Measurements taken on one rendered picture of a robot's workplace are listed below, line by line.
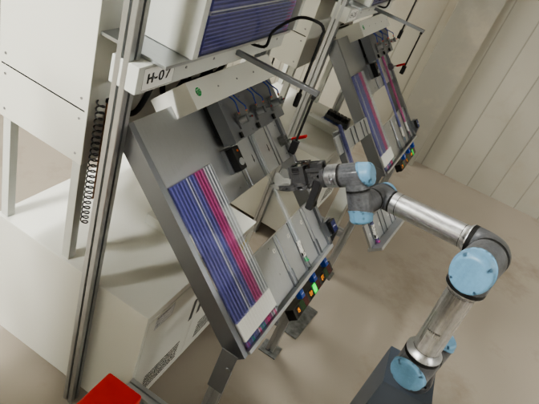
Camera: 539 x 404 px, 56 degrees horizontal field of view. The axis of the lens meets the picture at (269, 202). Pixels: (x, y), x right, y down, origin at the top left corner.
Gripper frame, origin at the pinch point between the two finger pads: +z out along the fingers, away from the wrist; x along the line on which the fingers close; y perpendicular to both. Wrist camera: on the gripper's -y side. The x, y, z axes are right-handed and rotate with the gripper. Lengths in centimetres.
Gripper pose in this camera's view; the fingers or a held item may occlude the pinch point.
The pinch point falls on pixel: (274, 185)
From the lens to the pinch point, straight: 174.7
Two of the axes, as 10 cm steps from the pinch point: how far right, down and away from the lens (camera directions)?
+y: -2.3, -9.2, -3.2
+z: -8.6, 0.4, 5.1
